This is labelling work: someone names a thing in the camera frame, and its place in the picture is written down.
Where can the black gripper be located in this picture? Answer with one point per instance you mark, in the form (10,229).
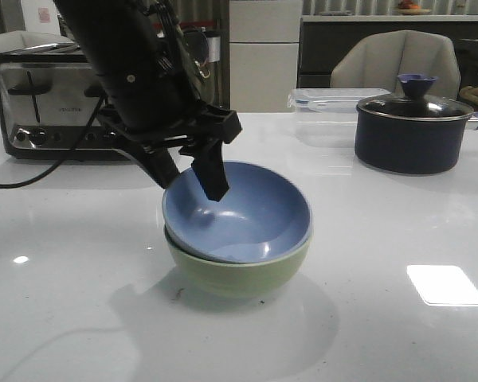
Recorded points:
(145,116)

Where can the blue bowl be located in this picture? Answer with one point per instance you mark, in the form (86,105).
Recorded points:
(262,217)

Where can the green bowl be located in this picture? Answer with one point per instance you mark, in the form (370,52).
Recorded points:
(238,280)

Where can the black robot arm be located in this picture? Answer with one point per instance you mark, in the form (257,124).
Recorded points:
(142,62)

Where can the clear plastic food container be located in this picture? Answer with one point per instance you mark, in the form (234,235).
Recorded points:
(327,117)

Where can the black and chrome toaster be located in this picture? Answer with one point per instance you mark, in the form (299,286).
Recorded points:
(47,96)

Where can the white cabinet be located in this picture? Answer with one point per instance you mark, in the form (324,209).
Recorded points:
(264,39)

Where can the dark kitchen counter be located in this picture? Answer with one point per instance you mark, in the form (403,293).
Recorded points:
(325,41)

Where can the grey chair right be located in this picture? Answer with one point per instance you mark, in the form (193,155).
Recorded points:
(377,60)

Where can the grey chair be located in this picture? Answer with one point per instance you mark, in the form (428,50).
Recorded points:
(377,60)
(22,39)

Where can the grey chair left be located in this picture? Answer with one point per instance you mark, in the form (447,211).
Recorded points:
(22,39)

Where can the dark blue saucepan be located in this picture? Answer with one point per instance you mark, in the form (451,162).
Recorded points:
(410,146)

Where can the glass pot lid blue knob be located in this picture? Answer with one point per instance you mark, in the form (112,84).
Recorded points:
(415,103)

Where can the fruit bowl on counter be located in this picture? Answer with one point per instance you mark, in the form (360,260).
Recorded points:
(411,8)

